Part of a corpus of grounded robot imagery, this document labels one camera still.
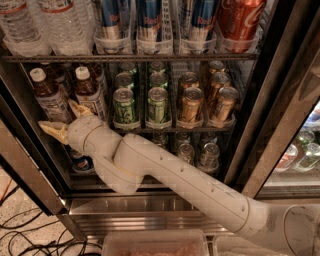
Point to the front left green can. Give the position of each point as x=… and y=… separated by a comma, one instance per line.
x=124, y=106

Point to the front left gold can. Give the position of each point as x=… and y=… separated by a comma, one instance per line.
x=191, y=102

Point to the right Red Bull can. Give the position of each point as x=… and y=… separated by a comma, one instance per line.
x=201, y=25

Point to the red Coca-Cola can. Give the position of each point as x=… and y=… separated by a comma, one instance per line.
x=238, y=21

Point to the middle right green can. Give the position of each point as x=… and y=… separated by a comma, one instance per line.
x=158, y=80

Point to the gold can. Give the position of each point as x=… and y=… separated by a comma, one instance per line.
x=215, y=66
x=187, y=80
x=224, y=103
x=191, y=102
x=216, y=81

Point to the middle Red Bull can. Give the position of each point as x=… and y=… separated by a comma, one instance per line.
x=149, y=25

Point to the front right gold can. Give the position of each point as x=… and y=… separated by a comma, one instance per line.
x=224, y=103

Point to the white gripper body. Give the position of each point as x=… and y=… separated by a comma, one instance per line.
x=79, y=132

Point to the front right green can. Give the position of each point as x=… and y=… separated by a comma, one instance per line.
x=157, y=105

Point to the middle right gold can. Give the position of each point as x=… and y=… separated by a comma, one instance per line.
x=216, y=81

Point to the middle silver can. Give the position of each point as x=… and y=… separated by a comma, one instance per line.
x=186, y=153

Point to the right silver can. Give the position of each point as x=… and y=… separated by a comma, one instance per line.
x=209, y=156

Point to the right clear plastic bin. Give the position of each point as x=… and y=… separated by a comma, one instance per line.
x=235, y=246

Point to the clear water bottle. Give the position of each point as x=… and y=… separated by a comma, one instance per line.
x=67, y=34
x=22, y=35

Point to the left blue Pepsi can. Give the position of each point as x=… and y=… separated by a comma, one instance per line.
x=80, y=163

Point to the silver can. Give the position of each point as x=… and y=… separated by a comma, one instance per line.
x=209, y=156
x=186, y=153

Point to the tea bottle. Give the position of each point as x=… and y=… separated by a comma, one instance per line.
x=88, y=92
x=97, y=71
x=55, y=72
x=50, y=97

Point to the stainless fridge door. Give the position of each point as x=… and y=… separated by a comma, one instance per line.
x=35, y=161

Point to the rear right gold can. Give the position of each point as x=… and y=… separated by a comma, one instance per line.
x=215, y=66

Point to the left clear water bottle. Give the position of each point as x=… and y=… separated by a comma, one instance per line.
x=22, y=35

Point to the red bull can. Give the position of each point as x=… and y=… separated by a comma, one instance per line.
x=149, y=25
x=201, y=25
x=111, y=25

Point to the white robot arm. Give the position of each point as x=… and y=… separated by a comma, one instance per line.
x=122, y=162

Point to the rear left gold can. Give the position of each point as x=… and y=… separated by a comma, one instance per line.
x=187, y=80

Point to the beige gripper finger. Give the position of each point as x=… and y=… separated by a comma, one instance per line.
x=57, y=130
x=79, y=110

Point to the green can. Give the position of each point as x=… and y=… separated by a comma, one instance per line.
x=158, y=80
x=157, y=105
x=124, y=106
x=124, y=80

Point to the middle left green can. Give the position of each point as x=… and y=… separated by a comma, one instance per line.
x=124, y=80

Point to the wire shelf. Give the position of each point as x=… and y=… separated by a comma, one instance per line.
x=130, y=58
x=173, y=130

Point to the right clear water bottle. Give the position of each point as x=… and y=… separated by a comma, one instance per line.
x=67, y=34

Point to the middle wire shelf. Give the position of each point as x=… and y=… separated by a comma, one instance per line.
x=173, y=130

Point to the upper wire shelf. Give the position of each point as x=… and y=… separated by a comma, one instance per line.
x=130, y=58

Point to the left Red Bull can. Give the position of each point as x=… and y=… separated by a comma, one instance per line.
x=111, y=25

